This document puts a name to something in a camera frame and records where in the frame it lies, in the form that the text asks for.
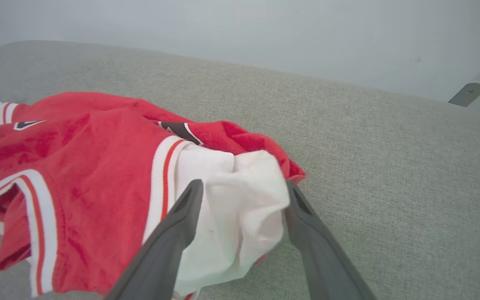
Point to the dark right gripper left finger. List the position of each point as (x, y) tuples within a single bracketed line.
[(161, 258)]

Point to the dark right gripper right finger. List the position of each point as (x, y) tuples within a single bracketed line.
[(327, 262)]

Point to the red jersey with white trim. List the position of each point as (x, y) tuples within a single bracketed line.
[(98, 187)]

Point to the dark grey metal bracket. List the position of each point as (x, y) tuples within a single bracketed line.
[(467, 93)]

